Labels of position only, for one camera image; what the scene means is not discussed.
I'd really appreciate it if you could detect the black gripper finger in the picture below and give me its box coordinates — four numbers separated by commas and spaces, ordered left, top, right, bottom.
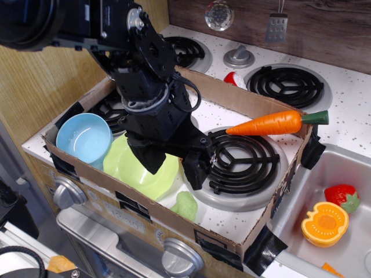
128, 138, 166, 174
182, 152, 212, 191

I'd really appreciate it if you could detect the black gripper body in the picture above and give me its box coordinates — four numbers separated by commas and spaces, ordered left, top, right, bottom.
117, 79, 212, 159

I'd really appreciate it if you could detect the orange toy carrot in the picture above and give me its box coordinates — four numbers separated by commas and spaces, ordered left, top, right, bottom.
225, 110, 329, 136

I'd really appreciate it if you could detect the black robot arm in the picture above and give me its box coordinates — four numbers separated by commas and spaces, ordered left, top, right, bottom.
1, 1, 212, 190

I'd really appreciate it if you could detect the light green plastic plate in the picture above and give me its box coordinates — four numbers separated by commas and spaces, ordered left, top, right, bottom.
103, 134, 179, 200

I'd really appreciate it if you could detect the green toy broccoli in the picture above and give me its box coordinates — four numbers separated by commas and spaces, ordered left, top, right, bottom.
170, 191, 198, 221

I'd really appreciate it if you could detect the front right black burner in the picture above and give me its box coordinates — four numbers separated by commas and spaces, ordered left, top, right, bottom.
186, 127, 289, 212

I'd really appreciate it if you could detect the black burner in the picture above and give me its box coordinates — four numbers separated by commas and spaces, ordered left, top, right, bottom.
244, 64, 333, 114
88, 90, 128, 137
186, 127, 289, 212
165, 36, 213, 74

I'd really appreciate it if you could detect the front left black burner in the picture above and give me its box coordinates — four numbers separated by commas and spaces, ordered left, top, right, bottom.
88, 90, 128, 137

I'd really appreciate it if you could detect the light blue plastic bowl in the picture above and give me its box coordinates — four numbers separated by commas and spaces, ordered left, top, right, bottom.
56, 113, 114, 170

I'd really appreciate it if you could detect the back left black burner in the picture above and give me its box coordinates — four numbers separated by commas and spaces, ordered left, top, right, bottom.
165, 36, 213, 74

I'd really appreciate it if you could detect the red white toy mushroom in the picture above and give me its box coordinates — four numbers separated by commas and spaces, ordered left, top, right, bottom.
223, 72, 247, 90

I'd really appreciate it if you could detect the left silver oven knob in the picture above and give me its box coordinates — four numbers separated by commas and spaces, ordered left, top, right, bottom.
53, 176, 88, 210

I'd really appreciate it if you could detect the silver oven knob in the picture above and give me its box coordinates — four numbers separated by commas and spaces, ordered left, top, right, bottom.
53, 176, 88, 210
162, 237, 204, 277

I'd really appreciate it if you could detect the right silver oven knob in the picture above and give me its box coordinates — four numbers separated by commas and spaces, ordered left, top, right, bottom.
162, 237, 204, 277

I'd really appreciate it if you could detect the silver stovetop knob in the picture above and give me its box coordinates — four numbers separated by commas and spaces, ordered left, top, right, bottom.
223, 46, 255, 69

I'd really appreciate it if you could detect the silver slotted ladle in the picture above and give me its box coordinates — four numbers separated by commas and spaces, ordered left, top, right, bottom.
205, 1, 234, 31

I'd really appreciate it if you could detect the back right black burner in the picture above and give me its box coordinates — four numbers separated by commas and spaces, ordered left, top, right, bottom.
244, 64, 333, 114

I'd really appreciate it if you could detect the silver metal sink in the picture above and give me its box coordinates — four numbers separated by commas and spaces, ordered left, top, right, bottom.
263, 144, 370, 277

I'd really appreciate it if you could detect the orange half in sink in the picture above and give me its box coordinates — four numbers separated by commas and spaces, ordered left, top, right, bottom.
301, 202, 349, 248

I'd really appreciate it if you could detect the silver slotted spatula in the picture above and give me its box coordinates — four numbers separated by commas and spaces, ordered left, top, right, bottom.
265, 0, 289, 43

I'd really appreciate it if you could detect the red toy strawberry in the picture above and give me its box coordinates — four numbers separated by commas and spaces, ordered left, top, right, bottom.
324, 184, 360, 214

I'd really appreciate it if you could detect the orange toy piece in sink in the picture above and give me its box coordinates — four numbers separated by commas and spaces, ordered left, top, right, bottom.
322, 262, 344, 278

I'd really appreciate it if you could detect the silver oven door handle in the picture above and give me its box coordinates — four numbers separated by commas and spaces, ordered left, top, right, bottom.
56, 208, 169, 277

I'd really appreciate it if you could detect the black cable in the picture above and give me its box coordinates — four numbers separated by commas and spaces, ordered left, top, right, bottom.
0, 246, 46, 278

